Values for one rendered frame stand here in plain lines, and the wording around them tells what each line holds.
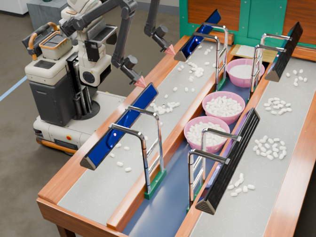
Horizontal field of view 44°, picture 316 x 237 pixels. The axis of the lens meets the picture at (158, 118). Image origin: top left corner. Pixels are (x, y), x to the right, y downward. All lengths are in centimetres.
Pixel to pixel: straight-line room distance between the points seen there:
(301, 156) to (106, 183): 105
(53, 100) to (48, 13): 225
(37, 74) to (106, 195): 127
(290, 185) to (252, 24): 138
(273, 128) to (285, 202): 56
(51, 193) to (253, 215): 101
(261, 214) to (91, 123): 171
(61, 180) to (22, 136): 163
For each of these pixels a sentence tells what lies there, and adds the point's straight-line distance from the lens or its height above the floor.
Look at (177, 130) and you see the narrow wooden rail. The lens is 233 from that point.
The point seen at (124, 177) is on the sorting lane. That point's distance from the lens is 213.
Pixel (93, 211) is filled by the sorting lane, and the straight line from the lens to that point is 202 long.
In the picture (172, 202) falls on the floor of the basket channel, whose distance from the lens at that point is 208.
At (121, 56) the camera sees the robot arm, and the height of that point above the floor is 107.
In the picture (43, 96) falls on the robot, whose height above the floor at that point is 58.
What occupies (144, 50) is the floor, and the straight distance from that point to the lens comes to 466.
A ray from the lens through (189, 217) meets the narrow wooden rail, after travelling 192.
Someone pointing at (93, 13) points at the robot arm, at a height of 132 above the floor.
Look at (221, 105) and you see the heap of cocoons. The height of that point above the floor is 73.
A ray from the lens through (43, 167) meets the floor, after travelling 338.
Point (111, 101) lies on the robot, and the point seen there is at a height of 28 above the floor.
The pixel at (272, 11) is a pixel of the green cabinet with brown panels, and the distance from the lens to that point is 298.
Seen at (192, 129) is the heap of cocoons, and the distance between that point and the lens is 239.
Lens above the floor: 232
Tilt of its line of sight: 40 degrees down
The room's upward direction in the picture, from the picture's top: 4 degrees counter-clockwise
